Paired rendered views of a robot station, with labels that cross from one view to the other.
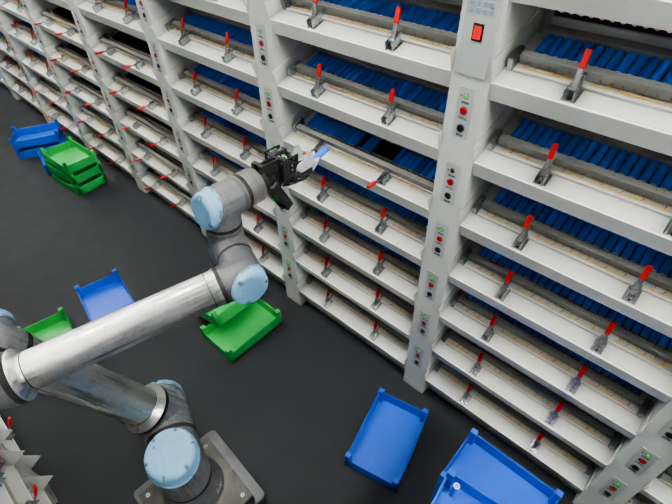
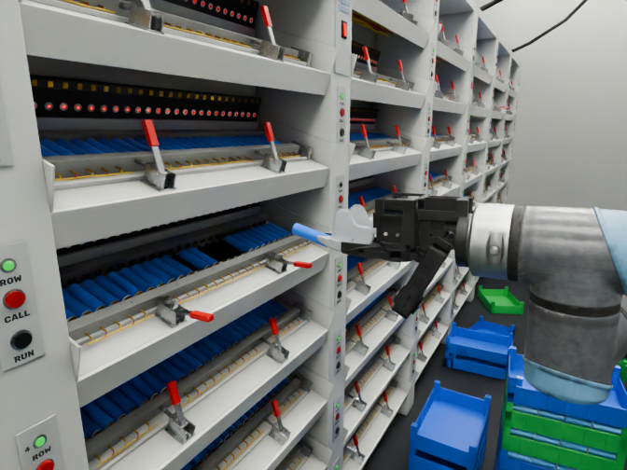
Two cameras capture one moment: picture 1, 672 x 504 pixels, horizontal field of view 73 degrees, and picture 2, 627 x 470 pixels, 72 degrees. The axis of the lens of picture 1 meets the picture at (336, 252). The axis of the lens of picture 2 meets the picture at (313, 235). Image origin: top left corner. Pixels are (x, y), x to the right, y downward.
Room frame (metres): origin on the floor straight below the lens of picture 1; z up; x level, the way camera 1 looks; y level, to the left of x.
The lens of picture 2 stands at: (1.25, 0.65, 1.17)
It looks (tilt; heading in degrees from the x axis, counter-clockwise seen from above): 14 degrees down; 257
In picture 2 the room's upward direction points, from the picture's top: straight up
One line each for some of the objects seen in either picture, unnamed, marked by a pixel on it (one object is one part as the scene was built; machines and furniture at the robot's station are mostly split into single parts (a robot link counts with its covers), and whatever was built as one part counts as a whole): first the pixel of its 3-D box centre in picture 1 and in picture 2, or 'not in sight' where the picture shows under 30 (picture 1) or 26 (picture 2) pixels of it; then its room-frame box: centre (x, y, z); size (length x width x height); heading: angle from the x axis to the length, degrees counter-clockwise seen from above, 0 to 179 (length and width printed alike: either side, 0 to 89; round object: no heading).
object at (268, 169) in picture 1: (274, 171); (423, 229); (0.99, 0.15, 1.04); 0.12 x 0.08 x 0.09; 137
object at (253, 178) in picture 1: (249, 186); (489, 241); (0.93, 0.21, 1.03); 0.10 x 0.05 x 0.09; 47
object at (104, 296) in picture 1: (107, 300); not in sight; (1.44, 1.10, 0.04); 0.30 x 0.20 x 0.08; 36
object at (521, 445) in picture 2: not in sight; (556, 430); (0.29, -0.27, 0.28); 0.30 x 0.20 x 0.08; 143
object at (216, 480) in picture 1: (190, 481); not in sight; (0.56, 0.48, 0.17); 0.19 x 0.19 x 0.10
